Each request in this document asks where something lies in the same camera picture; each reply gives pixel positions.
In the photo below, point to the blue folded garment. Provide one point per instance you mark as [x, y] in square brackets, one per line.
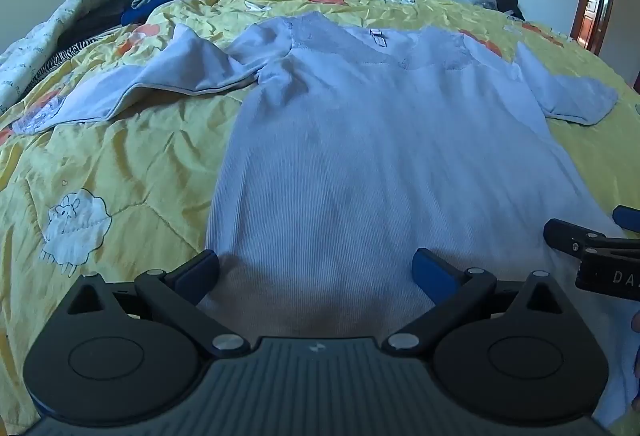
[140, 15]

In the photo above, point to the yellow printed quilt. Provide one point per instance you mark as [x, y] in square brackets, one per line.
[125, 156]

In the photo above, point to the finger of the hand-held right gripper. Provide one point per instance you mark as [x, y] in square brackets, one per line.
[565, 232]
[629, 218]

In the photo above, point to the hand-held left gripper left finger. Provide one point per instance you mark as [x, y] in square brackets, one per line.
[200, 273]

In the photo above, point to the white printed quilt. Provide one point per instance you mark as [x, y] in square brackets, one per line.
[30, 46]

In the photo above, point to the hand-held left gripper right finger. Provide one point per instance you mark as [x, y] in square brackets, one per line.
[432, 276]

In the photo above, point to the zebra striped cloth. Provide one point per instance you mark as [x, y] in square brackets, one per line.
[67, 52]

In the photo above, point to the light blue ribbed shirt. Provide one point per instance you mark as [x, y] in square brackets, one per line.
[375, 141]

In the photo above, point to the person's right hand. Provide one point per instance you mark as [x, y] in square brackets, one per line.
[636, 321]

